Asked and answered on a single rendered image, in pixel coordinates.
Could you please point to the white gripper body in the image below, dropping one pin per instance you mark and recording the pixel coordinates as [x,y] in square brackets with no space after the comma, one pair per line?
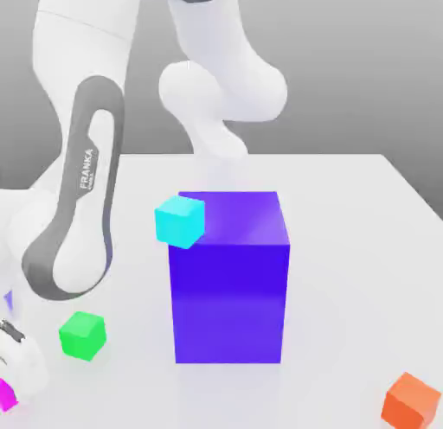
[29,370]

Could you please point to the small magenta cube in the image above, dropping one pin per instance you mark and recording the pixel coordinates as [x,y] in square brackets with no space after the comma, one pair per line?
[5,396]

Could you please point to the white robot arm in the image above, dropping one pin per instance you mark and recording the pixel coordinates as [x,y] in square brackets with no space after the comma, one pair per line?
[83,55]

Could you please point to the small green cube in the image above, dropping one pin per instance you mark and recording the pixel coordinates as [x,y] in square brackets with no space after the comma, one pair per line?
[81,337]

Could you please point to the small cyan cube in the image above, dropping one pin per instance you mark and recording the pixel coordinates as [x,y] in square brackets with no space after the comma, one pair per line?
[178,223]

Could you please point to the small orange cube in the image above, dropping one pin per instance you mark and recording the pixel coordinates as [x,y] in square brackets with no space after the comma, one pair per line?
[408,403]

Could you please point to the large blue box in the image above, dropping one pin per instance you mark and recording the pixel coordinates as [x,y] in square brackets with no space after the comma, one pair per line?
[228,297]

